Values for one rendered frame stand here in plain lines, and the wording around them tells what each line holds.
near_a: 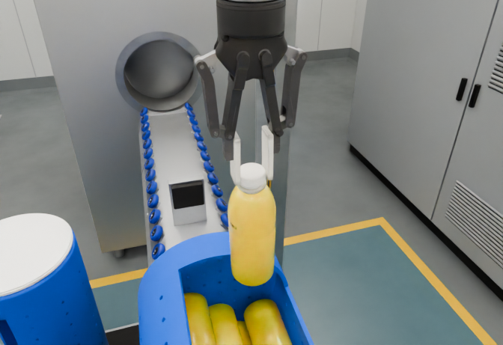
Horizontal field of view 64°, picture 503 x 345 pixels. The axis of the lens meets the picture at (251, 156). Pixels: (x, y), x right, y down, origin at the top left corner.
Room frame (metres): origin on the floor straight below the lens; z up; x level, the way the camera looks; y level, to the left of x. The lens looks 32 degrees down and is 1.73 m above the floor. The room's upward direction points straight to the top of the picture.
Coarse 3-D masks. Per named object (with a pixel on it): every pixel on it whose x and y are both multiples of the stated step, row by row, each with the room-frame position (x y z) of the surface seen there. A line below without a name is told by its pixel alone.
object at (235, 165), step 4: (236, 132) 0.45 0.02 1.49; (236, 136) 0.44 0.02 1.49; (236, 140) 0.43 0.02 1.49; (236, 144) 0.43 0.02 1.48; (236, 148) 0.43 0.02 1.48; (236, 152) 0.43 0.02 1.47; (236, 156) 0.43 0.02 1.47; (232, 160) 0.45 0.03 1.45; (236, 160) 0.43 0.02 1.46; (232, 164) 0.45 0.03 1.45; (236, 164) 0.43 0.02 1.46; (232, 168) 0.45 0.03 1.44; (236, 168) 0.43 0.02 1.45; (232, 172) 0.45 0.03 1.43; (236, 172) 0.43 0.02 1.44; (232, 176) 0.45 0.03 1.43; (236, 176) 0.43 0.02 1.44; (236, 180) 0.43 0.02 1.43; (236, 184) 0.43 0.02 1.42
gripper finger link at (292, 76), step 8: (296, 48) 0.48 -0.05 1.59; (296, 56) 0.46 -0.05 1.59; (304, 56) 0.46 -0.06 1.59; (296, 64) 0.46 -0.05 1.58; (304, 64) 0.46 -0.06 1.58; (288, 72) 0.47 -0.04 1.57; (296, 72) 0.46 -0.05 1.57; (288, 80) 0.46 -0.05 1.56; (296, 80) 0.46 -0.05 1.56; (288, 88) 0.46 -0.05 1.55; (296, 88) 0.46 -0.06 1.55; (288, 96) 0.46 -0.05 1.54; (296, 96) 0.46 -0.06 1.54; (288, 104) 0.45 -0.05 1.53; (296, 104) 0.46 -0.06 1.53; (288, 112) 0.45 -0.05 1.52; (288, 120) 0.45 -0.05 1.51
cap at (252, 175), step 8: (240, 168) 0.46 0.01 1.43; (248, 168) 0.46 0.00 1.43; (256, 168) 0.46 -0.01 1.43; (240, 176) 0.44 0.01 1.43; (248, 176) 0.44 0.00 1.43; (256, 176) 0.44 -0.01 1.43; (264, 176) 0.45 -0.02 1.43; (240, 184) 0.44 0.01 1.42; (248, 184) 0.44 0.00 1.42; (256, 184) 0.44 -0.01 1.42
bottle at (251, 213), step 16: (240, 192) 0.45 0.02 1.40; (256, 192) 0.44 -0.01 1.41; (240, 208) 0.43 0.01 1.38; (256, 208) 0.43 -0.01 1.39; (272, 208) 0.44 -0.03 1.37; (240, 224) 0.43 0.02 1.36; (256, 224) 0.42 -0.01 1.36; (272, 224) 0.44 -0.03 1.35; (240, 240) 0.43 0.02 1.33; (256, 240) 0.43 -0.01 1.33; (272, 240) 0.44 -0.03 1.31; (240, 256) 0.43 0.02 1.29; (256, 256) 0.43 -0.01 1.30; (272, 256) 0.45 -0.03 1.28; (240, 272) 0.43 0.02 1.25; (256, 272) 0.43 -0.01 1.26; (272, 272) 0.45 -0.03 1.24
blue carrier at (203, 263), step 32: (160, 256) 0.52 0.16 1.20; (192, 256) 0.49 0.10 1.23; (224, 256) 0.49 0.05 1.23; (160, 288) 0.45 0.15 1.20; (192, 288) 0.53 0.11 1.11; (224, 288) 0.54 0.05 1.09; (256, 288) 0.56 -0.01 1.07; (288, 288) 0.52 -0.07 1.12; (160, 320) 0.39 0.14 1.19; (288, 320) 0.49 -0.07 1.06
